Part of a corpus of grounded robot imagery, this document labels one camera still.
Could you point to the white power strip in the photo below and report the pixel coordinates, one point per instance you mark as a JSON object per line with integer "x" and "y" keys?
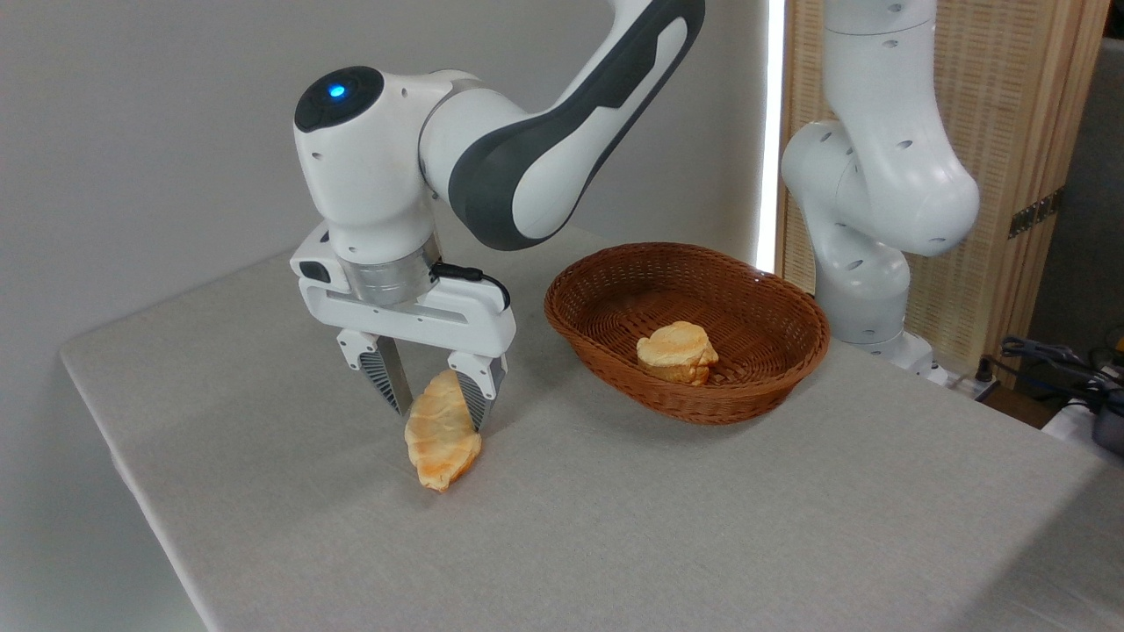
{"x": 966, "y": 384}

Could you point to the brown wicker basket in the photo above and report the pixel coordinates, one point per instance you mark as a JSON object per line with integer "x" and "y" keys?
{"x": 746, "y": 395}

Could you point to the long golden bread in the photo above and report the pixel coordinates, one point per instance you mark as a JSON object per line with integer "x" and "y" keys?
{"x": 439, "y": 448}

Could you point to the white vertical light strip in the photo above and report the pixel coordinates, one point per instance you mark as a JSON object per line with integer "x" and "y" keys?
{"x": 771, "y": 132}

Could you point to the grey tablecloth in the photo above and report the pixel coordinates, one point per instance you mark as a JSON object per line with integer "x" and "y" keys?
{"x": 615, "y": 527}

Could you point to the wooden folding screen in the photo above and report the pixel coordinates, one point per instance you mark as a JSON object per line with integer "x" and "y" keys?
{"x": 1010, "y": 88}

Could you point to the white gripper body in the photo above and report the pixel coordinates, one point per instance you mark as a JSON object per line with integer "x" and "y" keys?
{"x": 413, "y": 320}

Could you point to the round golden bread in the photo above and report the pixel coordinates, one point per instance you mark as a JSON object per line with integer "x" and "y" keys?
{"x": 676, "y": 347}

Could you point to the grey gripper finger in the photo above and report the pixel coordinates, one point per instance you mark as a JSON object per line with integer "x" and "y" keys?
{"x": 382, "y": 369}
{"x": 483, "y": 377}

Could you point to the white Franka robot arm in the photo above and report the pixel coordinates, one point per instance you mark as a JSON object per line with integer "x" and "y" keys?
{"x": 878, "y": 193}

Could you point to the black screen hinge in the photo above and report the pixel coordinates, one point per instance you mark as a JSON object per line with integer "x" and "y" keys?
{"x": 1036, "y": 213}

